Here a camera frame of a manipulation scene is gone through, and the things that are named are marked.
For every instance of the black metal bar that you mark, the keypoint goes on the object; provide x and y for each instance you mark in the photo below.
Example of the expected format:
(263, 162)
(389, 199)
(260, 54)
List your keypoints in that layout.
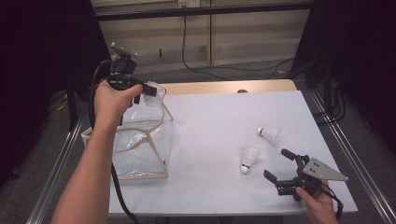
(202, 11)

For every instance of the metal floor rail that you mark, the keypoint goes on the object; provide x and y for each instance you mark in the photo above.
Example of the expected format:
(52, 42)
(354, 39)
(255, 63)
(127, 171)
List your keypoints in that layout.
(46, 193)
(358, 161)

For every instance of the dark table grommet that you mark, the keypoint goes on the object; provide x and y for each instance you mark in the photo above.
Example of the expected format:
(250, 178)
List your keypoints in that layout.
(242, 91)

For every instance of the black stand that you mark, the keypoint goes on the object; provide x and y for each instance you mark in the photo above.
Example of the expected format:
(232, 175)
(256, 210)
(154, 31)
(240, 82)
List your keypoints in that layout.
(72, 105)

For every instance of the white wall socket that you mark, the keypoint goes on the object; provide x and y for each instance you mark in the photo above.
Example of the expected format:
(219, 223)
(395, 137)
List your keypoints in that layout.
(188, 3)

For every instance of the person's right hand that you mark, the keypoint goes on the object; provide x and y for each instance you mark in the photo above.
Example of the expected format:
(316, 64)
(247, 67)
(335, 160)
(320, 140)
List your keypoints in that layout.
(320, 207)

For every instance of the black curtain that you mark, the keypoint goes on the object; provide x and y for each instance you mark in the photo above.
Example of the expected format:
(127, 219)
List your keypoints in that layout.
(367, 46)
(37, 62)

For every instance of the person's left hand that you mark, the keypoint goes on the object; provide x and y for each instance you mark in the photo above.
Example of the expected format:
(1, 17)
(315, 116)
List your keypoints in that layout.
(113, 104)

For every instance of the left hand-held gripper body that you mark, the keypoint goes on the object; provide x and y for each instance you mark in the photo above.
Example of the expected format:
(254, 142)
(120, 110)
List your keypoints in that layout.
(123, 66)

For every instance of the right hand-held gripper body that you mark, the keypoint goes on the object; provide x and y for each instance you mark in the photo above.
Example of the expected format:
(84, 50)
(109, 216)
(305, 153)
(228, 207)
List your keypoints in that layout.
(320, 171)

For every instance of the transparent bag with beige trim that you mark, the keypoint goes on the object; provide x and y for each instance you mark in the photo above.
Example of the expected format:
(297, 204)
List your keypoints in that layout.
(149, 149)

